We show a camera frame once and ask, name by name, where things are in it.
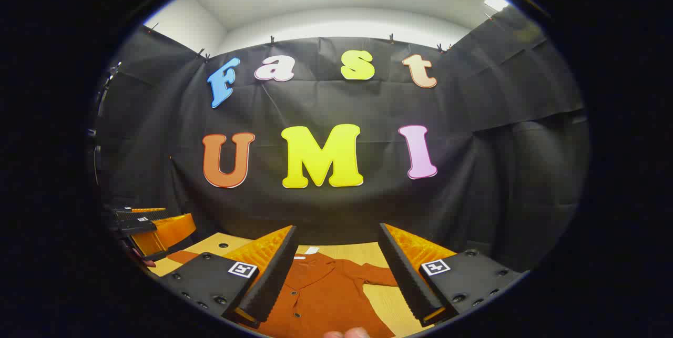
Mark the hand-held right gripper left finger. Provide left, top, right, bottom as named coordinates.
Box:
left=157, top=225, right=299, bottom=328

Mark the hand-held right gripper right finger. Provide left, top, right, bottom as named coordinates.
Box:
left=378, top=222, right=522, bottom=327

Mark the rust orange button shirt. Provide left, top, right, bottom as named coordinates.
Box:
left=168, top=250, right=400, bottom=338

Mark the black backdrop cloth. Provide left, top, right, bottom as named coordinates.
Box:
left=92, top=4, right=592, bottom=275

